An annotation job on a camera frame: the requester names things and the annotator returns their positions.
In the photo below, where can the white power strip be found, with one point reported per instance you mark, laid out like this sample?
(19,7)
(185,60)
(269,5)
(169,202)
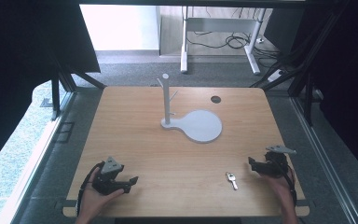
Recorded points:
(275,75)

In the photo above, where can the person's right hand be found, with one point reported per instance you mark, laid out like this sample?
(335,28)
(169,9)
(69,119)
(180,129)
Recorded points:
(282,189)

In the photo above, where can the black curtain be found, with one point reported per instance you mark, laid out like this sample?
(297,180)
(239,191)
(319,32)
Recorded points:
(18,62)
(348,77)

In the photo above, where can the aluminium rail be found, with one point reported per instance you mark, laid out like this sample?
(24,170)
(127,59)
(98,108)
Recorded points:
(326,161)
(34,161)

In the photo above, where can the silver key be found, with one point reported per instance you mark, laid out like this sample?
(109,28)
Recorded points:
(231,179)

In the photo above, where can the white desk frame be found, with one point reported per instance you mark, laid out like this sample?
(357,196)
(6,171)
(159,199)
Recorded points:
(184,46)

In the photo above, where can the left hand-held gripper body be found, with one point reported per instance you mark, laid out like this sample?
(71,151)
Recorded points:
(110,182)

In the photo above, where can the white panel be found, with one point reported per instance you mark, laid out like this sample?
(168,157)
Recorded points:
(119,28)

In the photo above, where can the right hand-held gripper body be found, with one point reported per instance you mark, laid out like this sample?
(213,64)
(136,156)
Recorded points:
(276,165)

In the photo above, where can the person's left hand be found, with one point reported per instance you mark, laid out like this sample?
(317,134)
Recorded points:
(91,202)

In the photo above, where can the black metal stand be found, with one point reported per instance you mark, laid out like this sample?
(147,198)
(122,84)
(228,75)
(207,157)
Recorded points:
(55,96)
(307,87)

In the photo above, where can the grey key stand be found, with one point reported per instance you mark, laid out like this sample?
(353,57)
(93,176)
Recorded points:
(200,126)

